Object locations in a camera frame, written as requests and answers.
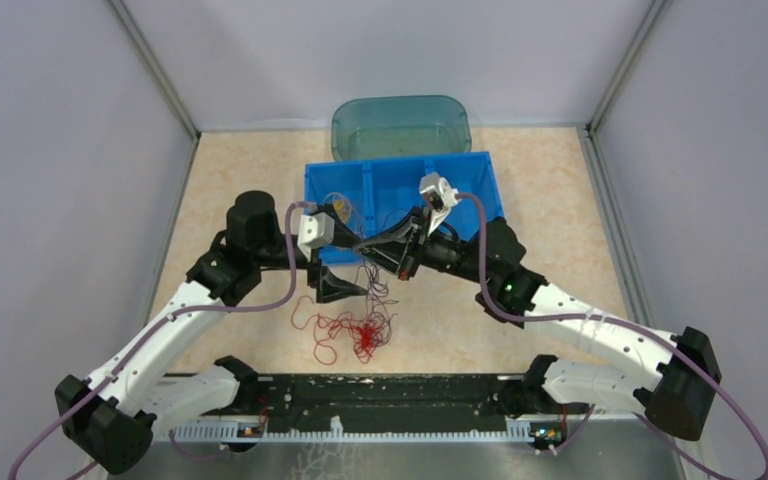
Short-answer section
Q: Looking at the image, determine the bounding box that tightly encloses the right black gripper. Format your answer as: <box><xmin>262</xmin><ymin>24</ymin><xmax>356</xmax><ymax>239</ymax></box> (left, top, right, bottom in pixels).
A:
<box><xmin>352</xmin><ymin>205</ymin><xmax>492</xmax><ymax>285</ymax></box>

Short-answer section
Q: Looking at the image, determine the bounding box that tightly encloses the dark navy cable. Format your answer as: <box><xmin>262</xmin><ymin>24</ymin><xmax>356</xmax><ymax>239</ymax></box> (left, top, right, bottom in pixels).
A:
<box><xmin>377</xmin><ymin>208</ymin><xmax>412</xmax><ymax>233</ymax></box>

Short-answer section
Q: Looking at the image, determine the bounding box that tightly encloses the white cable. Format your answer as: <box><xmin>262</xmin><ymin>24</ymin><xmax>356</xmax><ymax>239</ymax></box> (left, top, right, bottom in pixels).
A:
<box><xmin>320</xmin><ymin>192</ymin><xmax>367</xmax><ymax>236</ymax></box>

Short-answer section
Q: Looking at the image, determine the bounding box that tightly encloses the red cable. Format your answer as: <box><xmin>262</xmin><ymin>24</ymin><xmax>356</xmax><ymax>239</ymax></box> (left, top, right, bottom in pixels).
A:
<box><xmin>289</xmin><ymin>294</ymin><xmax>395</xmax><ymax>367</ymax></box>

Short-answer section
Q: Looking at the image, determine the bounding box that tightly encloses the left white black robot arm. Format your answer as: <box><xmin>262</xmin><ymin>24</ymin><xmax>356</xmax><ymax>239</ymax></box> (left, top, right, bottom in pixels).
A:
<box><xmin>55</xmin><ymin>190</ymin><xmax>364</xmax><ymax>475</ymax></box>

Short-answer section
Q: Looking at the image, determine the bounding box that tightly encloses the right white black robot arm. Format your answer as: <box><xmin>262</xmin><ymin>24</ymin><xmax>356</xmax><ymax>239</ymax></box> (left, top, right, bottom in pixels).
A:
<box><xmin>353</xmin><ymin>207</ymin><xmax>722</xmax><ymax>441</ymax></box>

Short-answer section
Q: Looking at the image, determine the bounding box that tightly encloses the blue three-compartment plastic bin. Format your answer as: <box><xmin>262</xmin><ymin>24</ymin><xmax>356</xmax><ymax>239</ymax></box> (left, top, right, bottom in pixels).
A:
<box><xmin>304</xmin><ymin>152</ymin><xmax>505</xmax><ymax>238</ymax></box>

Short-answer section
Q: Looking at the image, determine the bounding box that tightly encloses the teal transparent plastic tub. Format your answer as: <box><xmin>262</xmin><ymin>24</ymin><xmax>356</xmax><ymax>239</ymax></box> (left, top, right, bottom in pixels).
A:
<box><xmin>330</xmin><ymin>95</ymin><xmax>473</xmax><ymax>162</ymax></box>

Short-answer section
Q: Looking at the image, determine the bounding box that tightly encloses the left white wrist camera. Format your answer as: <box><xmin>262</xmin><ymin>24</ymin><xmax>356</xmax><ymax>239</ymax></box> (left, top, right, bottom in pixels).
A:
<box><xmin>297</xmin><ymin>207</ymin><xmax>336</xmax><ymax>261</ymax></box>

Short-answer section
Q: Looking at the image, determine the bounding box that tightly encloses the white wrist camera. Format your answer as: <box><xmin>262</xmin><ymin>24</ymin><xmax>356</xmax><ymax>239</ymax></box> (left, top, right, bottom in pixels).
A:
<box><xmin>297</xmin><ymin>207</ymin><xmax>336</xmax><ymax>261</ymax></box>
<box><xmin>419</xmin><ymin>172</ymin><xmax>459</xmax><ymax>236</ymax></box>

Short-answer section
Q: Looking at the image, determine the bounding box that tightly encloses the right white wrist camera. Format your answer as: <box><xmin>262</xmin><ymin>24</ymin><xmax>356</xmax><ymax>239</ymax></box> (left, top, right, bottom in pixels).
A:
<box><xmin>419</xmin><ymin>172</ymin><xmax>459</xmax><ymax>236</ymax></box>

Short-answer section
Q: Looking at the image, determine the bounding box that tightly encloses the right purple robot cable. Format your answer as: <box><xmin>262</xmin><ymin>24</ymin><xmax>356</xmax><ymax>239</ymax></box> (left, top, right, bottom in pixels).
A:
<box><xmin>453</xmin><ymin>192</ymin><xmax>768</xmax><ymax>480</ymax></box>

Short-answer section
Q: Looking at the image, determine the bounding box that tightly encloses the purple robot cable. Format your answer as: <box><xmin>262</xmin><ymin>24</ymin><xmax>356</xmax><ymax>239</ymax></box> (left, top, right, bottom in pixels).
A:
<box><xmin>6</xmin><ymin>200</ymin><xmax>322</xmax><ymax>480</ymax></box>
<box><xmin>453</xmin><ymin>192</ymin><xmax>768</xmax><ymax>480</ymax></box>

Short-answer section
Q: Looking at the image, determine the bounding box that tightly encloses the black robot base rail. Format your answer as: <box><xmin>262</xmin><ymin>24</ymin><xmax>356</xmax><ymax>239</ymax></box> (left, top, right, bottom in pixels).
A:
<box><xmin>198</xmin><ymin>372</ymin><xmax>587</xmax><ymax>452</ymax></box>

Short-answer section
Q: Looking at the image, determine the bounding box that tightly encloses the left aluminium frame post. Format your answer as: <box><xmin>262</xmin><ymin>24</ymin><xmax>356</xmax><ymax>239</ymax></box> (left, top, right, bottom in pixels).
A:
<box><xmin>106</xmin><ymin>0</ymin><xmax>200</xmax><ymax>140</ymax></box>

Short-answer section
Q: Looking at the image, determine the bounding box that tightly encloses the aluminium frame post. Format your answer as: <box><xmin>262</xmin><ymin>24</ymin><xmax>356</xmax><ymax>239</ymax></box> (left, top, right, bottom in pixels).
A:
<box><xmin>106</xmin><ymin>0</ymin><xmax>200</xmax><ymax>140</ymax></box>
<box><xmin>587</xmin><ymin>0</ymin><xmax>673</xmax><ymax>137</ymax></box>

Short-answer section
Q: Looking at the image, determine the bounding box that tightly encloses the right aluminium frame post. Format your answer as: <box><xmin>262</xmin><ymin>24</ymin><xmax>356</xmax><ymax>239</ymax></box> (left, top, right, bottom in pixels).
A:
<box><xmin>587</xmin><ymin>0</ymin><xmax>673</xmax><ymax>137</ymax></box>

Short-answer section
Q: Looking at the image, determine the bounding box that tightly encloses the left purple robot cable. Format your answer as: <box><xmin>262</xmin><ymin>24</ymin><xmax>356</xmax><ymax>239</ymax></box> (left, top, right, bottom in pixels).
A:
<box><xmin>6</xmin><ymin>200</ymin><xmax>322</xmax><ymax>480</ymax></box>

